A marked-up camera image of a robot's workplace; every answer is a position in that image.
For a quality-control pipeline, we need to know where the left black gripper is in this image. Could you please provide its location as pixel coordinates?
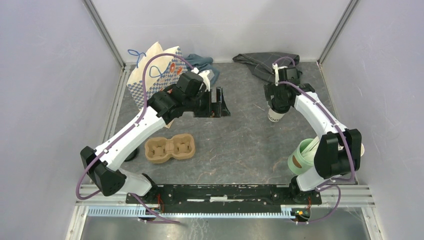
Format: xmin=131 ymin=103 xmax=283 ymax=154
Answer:
xmin=184 ymin=87 xmax=231 ymax=119

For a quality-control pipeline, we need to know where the white paper coffee cup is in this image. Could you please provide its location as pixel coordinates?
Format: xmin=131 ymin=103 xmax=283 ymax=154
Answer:
xmin=267 ymin=108 xmax=285 ymax=123

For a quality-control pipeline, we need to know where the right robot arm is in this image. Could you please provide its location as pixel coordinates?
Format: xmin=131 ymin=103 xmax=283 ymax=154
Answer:
xmin=263 ymin=63 xmax=362 ymax=204

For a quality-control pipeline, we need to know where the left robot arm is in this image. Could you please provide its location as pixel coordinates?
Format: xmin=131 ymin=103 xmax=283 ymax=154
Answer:
xmin=80 ymin=70 xmax=230 ymax=204

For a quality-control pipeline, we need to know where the checkered paper takeout bag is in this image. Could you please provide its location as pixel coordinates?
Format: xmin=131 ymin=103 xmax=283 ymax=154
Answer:
xmin=126 ymin=42 xmax=187 ymax=111

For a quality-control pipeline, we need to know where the black coffee lid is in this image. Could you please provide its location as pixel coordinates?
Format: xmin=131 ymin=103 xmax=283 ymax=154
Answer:
xmin=124 ymin=148 xmax=139 ymax=162

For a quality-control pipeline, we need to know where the grey plaid cloth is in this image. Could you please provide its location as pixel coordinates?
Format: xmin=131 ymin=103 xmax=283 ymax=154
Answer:
xmin=232 ymin=52 xmax=300 ymax=83

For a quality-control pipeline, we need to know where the blue cloth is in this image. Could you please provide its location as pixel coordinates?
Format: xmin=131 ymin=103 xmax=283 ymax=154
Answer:
xmin=184 ymin=53 xmax=220 ymax=85

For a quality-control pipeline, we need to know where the brown cardboard cup carrier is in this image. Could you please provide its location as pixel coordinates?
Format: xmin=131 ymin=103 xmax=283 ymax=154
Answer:
xmin=144 ymin=133 xmax=196 ymax=164

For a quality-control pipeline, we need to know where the green cup holder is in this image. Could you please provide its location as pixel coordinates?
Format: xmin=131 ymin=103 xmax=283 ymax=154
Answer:
xmin=287 ymin=137 xmax=319 ymax=175

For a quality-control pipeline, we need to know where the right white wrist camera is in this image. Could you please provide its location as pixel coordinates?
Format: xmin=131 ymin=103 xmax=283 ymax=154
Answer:
xmin=272 ymin=63 xmax=288 ymax=86

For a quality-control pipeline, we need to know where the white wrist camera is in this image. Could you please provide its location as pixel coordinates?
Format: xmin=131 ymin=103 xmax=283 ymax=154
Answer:
xmin=272 ymin=63 xmax=288 ymax=86
xmin=191 ymin=67 xmax=215 ymax=91

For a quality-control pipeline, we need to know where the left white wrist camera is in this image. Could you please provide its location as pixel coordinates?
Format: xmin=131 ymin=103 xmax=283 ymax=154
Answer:
xmin=191 ymin=67 xmax=215 ymax=91

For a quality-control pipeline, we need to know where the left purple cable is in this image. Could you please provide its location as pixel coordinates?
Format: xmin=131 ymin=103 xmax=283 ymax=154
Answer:
xmin=75 ymin=52 xmax=195 ymax=224

